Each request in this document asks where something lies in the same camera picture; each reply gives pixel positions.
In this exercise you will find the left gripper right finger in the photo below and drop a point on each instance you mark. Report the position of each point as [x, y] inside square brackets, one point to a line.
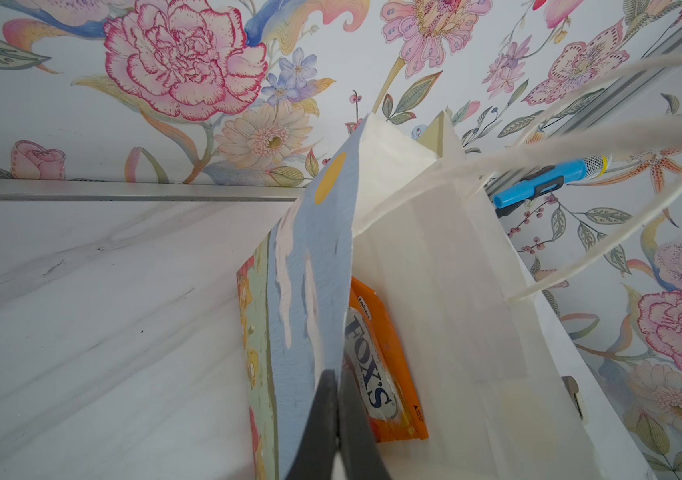
[357, 444]

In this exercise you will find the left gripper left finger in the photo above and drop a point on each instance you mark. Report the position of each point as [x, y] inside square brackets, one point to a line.
[319, 444]

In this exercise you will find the orange Fox's candy bag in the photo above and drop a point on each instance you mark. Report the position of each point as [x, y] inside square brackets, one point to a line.
[374, 354]

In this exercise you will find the paper bag white green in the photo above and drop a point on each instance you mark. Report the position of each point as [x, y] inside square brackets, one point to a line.
[412, 220]

